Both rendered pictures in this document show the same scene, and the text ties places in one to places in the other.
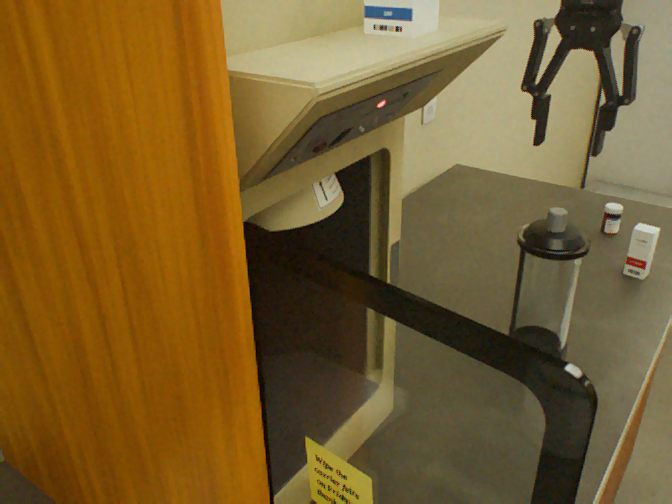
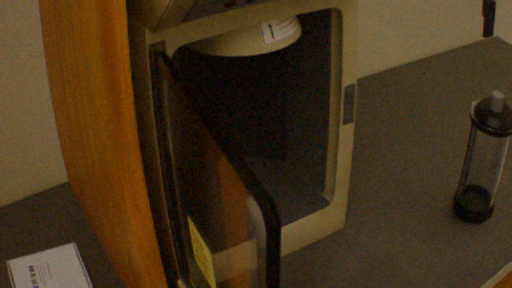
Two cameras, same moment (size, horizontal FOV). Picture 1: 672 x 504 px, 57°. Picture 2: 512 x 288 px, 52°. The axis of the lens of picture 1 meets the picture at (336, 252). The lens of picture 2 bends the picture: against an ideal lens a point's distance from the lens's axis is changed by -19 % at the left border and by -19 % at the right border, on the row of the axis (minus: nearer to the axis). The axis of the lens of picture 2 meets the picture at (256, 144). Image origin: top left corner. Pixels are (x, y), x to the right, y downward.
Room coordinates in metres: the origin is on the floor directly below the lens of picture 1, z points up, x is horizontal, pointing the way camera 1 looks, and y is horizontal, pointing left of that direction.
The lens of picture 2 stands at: (-0.07, -0.26, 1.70)
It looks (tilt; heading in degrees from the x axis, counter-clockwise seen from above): 36 degrees down; 23
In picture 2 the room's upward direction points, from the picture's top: 1 degrees counter-clockwise
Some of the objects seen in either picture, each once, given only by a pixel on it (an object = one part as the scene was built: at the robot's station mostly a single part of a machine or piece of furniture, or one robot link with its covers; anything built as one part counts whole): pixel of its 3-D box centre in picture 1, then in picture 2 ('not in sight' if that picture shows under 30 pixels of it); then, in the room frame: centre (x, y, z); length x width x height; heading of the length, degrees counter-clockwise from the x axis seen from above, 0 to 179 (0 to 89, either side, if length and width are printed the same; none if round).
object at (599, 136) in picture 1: (600, 129); not in sight; (0.82, -0.37, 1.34); 0.03 x 0.01 x 0.07; 144
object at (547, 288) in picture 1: (543, 295); (484, 161); (0.85, -0.34, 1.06); 0.11 x 0.11 x 0.21
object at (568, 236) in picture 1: (554, 230); (495, 109); (0.85, -0.34, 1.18); 0.09 x 0.09 x 0.07
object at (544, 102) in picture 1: (541, 120); (489, 19); (0.87, -0.30, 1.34); 0.03 x 0.01 x 0.07; 144
